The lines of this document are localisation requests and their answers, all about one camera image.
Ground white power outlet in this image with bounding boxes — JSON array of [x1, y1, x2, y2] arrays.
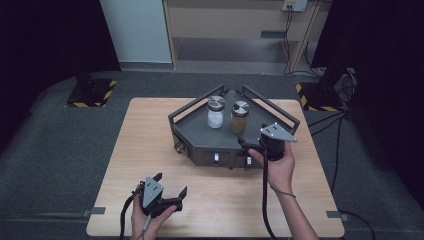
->
[[281, 0, 309, 13]]

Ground beige wooden shelf unit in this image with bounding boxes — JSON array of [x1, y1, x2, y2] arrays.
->
[[162, 0, 323, 73]]

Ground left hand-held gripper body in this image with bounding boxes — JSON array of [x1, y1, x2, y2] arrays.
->
[[139, 176, 184, 218]]

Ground white panel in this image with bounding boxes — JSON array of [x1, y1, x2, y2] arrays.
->
[[99, 0, 173, 64]]

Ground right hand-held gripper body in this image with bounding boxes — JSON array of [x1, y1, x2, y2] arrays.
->
[[248, 122, 298, 162]]

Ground glass jar of white powder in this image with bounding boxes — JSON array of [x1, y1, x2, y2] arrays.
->
[[206, 95, 227, 130]]

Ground dark curtain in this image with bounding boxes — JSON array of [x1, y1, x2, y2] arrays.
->
[[310, 0, 424, 211], [0, 0, 122, 154]]

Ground black floor cable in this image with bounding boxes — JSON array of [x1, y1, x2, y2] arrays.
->
[[307, 111, 353, 194], [339, 209, 378, 240]]

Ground black stand with striped base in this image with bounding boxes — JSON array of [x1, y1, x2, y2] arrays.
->
[[65, 70, 118, 109], [294, 66, 348, 113]]

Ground dark grey seasoning rack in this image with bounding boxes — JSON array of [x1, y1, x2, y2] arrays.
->
[[167, 83, 301, 171]]

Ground person's right hand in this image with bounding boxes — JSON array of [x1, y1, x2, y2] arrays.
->
[[247, 141, 296, 195]]

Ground grey thin cable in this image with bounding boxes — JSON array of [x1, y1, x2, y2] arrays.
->
[[139, 214, 153, 240]]

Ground person's left hand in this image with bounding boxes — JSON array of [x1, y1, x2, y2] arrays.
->
[[131, 194, 178, 240]]

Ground glass jar of brown powder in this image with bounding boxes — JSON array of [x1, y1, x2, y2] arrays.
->
[[229, 99, 251, 135]]

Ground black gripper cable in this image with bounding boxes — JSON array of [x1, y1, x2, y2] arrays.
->
[[261, 148, 278, 240], [119, 189, 144, 240]]

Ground thin wrist band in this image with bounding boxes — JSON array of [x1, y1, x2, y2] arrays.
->
[[273, 187, 297, 200]]

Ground tangled cable bundle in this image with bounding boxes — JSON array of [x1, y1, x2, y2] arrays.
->
[[333, 67, 358, 102]]

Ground grey tape strip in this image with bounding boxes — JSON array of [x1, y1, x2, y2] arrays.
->
[[82, 206, 107, 217], [325, 210, 350, 221]]

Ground black outlet cables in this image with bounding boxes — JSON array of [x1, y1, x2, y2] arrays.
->
[[282, 5, 322, 78]]

